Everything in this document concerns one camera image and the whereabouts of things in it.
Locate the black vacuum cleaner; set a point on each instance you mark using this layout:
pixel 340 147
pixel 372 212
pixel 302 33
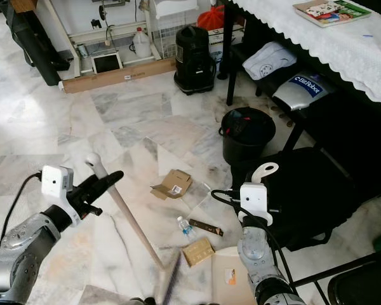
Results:
pixel 193 60

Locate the black table frame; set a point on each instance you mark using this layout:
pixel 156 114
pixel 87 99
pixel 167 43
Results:
pixel 230 76

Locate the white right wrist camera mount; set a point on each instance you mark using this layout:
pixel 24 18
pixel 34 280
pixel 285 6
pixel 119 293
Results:
pixel 255 200

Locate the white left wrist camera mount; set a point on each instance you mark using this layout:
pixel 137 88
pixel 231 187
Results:
pixel 56 183

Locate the large black bag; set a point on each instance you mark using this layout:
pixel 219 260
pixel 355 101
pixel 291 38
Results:
pixel 317 190

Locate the white metal rack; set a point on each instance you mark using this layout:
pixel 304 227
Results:
pixel 108 30

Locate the long black case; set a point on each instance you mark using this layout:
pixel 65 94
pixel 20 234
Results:
pixel 33 41

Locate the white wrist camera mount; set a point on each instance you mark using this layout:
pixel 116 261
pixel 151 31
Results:
pixel 56 183
pixel 255 200

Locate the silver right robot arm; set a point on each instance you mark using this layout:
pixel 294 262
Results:
pixel 257 254

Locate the white plastic jug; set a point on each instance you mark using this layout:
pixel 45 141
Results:
pixel 141 46

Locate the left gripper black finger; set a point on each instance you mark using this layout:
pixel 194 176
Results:
pixel 95 206
pixel 106 179

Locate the black bucket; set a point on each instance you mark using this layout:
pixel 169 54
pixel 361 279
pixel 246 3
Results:
pixel 247 133

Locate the dark brown flat wrapper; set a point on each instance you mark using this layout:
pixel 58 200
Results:
pixel 206 227

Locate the black chair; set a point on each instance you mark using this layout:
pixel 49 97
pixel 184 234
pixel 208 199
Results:
pixel 362 286

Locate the grey BitRobot cover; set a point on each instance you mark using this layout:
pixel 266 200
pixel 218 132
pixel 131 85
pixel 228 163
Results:
pixel 303 91

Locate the small tan box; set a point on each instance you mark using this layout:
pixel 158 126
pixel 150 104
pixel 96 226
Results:
pixel 198 252

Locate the small clear water bottle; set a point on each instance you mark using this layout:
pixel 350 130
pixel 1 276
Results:
pixel 185 227

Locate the long brown cardboard box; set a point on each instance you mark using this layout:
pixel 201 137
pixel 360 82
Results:
pixel 120 76

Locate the white printed cloth bag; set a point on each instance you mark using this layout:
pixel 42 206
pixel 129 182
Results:
pixel 270 60

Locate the white lace tablecloth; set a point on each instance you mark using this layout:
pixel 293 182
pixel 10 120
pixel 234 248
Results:
pixel 343 54

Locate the red plastic bag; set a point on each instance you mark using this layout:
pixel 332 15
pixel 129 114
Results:
pixel 211 18

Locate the white framed tablet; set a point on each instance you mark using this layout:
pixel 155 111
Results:
pixel 106 63

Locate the small open cardboard box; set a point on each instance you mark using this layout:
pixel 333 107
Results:
pixel 171 184

